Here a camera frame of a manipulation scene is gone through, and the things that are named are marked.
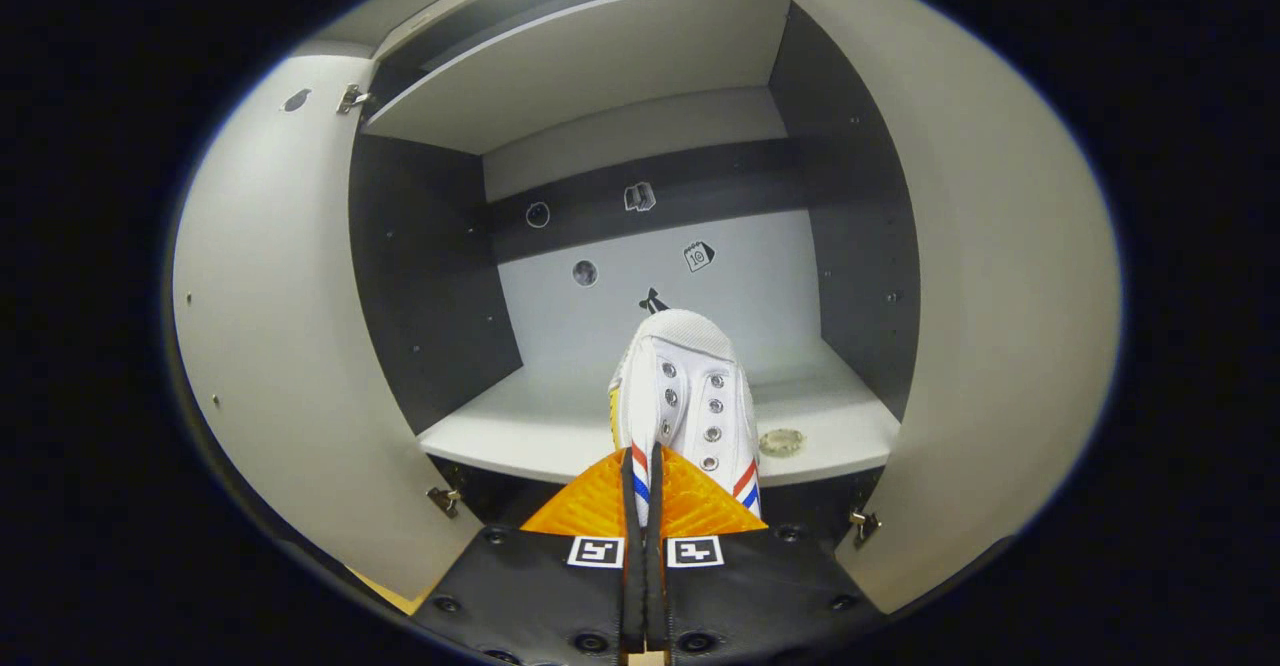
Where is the grey shoe cabinet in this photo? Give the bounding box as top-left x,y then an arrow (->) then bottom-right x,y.
350,0 -> 921,547

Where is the grey shoe cabinet door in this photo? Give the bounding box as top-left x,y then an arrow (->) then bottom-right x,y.
770,0 -> 1121,615
172,54 -> 481,602

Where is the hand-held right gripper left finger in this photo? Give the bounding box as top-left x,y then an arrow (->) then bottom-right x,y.
412,444 -> 648,666

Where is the white striped shoe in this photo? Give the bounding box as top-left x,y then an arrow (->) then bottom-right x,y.
607,308 -> 763,527

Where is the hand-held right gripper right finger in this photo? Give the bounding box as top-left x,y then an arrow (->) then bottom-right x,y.
647,442 -> 889,666

